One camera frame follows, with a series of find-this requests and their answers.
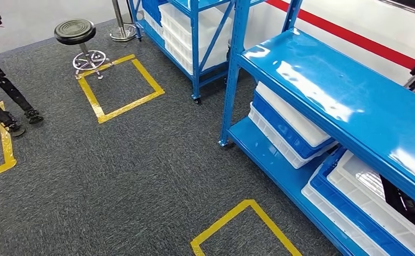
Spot chrome stanchion base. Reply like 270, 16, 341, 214
109, 0, 137, 42

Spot blue metal shelf rack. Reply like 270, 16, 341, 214
218, 0, 415, 256
127, 0, 264, 105

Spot stacked white plastic crates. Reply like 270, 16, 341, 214
142, 3, 234, 76

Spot blue plastic crate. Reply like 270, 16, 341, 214
141, 0, 168, 26
251, 92, 337, 160
310, 146, 415, 256

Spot white car with red stripe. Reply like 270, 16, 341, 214
225, 0, 415, 103

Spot black humanoid robot legs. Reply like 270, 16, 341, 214
0, 30, 45, 138

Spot black round stool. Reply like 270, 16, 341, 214
54, 18, 115, 81

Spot black parts in crate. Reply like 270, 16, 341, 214
380, 175, 415, 230

